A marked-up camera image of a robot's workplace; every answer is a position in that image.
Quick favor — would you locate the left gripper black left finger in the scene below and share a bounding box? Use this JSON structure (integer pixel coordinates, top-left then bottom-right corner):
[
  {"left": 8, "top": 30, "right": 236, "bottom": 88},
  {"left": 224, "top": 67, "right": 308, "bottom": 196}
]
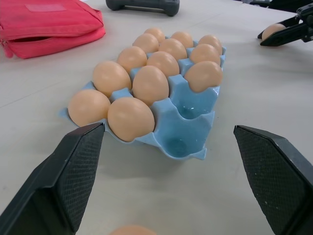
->
[{"left": 0, "top": 121, "right": 105, "bottom": 235}]

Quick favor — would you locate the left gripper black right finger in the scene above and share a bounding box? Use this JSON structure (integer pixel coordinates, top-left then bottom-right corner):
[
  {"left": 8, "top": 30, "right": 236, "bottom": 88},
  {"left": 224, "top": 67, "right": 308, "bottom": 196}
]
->
[{"left": 233, "top": 124, "right": 313, "bottom": 235}]

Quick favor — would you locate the blue plastic egg tray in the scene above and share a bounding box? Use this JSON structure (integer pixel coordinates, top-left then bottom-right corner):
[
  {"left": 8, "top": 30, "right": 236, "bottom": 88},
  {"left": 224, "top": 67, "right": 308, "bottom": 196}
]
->
[{"left": 57, "top": 36, "right": 227, "bottom": 164}]

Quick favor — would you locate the black plastic handheld controller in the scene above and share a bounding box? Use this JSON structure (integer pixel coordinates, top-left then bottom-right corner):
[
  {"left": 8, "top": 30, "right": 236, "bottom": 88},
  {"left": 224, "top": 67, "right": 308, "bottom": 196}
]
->
[{"left": 105, "top": 0, "right": 180, "bottom": 17}]

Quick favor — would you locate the tan egg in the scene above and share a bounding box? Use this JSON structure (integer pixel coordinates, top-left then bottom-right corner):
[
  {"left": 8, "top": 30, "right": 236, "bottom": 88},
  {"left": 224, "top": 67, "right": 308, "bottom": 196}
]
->
[
  {"left": 92, "top": 60, "right": 132, "bottom": 98},
  {"left": 190, "top": 43, "right": 222, "bottom": 66},
  {"left": 170, "top": 31, "right": 194, "bottom": 48},
  {"left": 132, "top": 65, "right": 170, "bottom": 107},
  {"left": 67, "top": 89, "right": 111, "bottom": 127},
  {"left": 261, "top": 23, "right": 287, "bottom": 41},
  {"left": 146, "top": 51, "right": 180, "bottom": 77},
  {"left": 143, "top": 27, "right": 166, "bottom": 44},
  {"left": 107, "top": 97, "right": 156, "bottom": 142},
  {"left": 117, "top": 46, "right": 148, "bottom": 74},
  {"left": 107, "top": 224, "right": 157, "bottom": 235},
  {"left": 183, "top": 60, "right": 224, "bottom": 93},
  {"left": 132, "top": 33, "right": 159, "bottom": 53},
  {"left": 198, "top": 34, "right": 223, "bottom": 56},
  {"left": 158, "top": 38, "right": 188, "bottom": 61}
]

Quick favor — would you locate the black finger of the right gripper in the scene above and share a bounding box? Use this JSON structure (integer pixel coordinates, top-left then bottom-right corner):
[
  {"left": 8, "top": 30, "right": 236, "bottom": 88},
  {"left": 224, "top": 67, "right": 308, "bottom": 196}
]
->
[
  {"left": 259, "top": 22, "right": 306, "bottom": 47},
  {"left": 257, "top": 16, "right": 301, "bottom": 39}
]

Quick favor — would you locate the red fabric zipper pouch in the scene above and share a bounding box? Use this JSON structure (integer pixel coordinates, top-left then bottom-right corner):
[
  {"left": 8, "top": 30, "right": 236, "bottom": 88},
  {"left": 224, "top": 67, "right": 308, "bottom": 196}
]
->
[{"left": 0, "top": 0, "right": 106, "bottom": 59}]

